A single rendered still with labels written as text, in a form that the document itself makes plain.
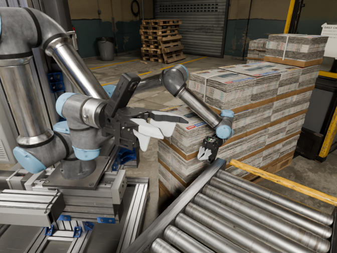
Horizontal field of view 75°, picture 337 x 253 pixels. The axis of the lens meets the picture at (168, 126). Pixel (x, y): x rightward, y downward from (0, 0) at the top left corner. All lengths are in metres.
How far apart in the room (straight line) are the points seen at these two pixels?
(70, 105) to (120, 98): 0.16
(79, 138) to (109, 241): 1.01
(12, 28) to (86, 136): 0.36
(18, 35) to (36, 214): 0.67
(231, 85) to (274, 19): 6.95
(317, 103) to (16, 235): 2.91
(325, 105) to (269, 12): 5.87
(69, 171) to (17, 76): 0.43
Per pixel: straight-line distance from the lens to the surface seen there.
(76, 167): 1.02
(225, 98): 1.48
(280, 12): 8.31
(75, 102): 0.62
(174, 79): 1.19
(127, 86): 0.49
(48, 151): 0.90
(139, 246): 0.79
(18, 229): 1.84
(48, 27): 0.84
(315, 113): 2.93
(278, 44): 2.25
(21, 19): 0.81
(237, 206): 0.94
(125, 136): 0.52
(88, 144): 0.66
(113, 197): 1.06
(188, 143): 1.38
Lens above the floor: 1.44
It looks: 27 degrees down
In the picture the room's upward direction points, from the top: straight up
